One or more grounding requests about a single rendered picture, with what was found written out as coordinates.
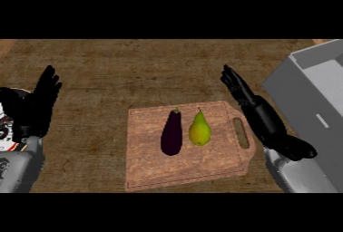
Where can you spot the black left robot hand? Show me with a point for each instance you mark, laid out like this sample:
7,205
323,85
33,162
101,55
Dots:
36,105

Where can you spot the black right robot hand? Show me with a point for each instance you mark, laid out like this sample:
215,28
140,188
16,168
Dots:
264,117

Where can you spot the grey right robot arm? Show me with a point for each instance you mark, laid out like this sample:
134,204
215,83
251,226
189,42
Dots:
301,173

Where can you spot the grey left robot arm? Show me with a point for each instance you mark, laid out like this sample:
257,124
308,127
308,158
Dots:
19,164

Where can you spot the grey box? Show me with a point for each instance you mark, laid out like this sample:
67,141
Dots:
308,90

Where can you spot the yellow-green pear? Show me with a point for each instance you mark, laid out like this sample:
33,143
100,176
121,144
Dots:
200,130

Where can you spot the brown wooden cutting board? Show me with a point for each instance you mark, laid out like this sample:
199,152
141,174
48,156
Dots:
198,151

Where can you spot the dark purple eggplant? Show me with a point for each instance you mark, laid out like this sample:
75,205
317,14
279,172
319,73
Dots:
172,134

